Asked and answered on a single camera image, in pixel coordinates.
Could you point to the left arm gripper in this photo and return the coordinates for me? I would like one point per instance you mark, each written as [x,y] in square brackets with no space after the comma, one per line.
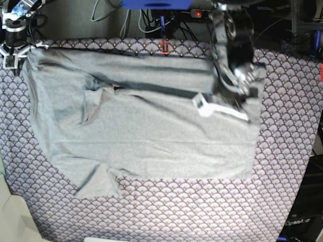
[227,100]

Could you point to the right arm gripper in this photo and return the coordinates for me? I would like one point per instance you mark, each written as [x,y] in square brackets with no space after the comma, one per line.
[16,47]

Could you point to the light grey T-shirt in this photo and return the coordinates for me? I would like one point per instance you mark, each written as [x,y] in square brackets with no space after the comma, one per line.
[97,116]

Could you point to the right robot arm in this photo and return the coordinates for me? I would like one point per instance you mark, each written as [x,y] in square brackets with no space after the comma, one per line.
[20,21]

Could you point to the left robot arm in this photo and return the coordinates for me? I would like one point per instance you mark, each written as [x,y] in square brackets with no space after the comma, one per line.
[231,32]

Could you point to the red centre table clamp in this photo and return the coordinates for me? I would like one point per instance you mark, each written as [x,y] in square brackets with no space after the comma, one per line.
[164,47]

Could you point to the black power strip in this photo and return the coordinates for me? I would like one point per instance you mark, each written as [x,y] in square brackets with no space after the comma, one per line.
[198,14]

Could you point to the fan-patterned purple table cloth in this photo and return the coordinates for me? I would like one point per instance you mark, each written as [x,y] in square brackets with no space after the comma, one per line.
[176,209]

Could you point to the red right edge clamp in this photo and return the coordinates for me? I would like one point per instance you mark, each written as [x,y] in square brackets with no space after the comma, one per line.
[321,72]

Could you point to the black OpenArm box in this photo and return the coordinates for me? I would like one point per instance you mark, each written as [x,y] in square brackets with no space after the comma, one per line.
[304,222]

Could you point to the white object bottom left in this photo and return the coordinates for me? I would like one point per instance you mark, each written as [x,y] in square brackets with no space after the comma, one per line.
[17,223]

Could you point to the blue overhead mount plate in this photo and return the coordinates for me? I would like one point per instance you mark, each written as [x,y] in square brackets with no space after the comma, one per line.
[157,4]

